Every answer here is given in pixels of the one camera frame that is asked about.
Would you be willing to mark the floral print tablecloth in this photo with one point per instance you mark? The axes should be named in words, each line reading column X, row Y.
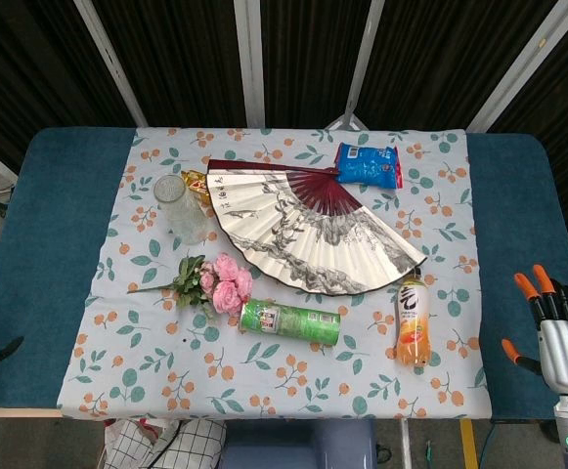
column 283, row 376

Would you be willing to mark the pink artificial flower bouquet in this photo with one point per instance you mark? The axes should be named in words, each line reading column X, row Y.
column 225, row 285

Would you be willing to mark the yellow and red snack packet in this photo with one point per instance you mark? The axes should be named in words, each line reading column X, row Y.
column 196, row 185

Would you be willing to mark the dark blue table cover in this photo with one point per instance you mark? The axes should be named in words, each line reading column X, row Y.
column 44, row 273

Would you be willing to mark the blue-grey robot torso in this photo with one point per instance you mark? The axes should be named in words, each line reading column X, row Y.
column 288, row 444

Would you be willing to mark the white checkered bag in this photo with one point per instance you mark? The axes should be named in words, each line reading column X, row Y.
column 190, row 447

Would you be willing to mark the clear glass cup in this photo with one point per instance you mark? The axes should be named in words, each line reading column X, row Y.
column 183, row 215

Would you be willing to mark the green chip can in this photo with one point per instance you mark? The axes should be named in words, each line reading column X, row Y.
column 288, row 322

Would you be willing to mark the orange drink bottle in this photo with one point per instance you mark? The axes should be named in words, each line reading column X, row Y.
column 412, row 327

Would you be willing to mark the silver right hand orange fingertips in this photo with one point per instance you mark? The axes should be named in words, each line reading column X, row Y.
column 566, row 352

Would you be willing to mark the painted paper folding fan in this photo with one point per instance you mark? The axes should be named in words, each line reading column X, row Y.
column 313, row 239

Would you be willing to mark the blue snack bag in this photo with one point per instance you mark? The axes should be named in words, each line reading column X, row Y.
column 367, row 166

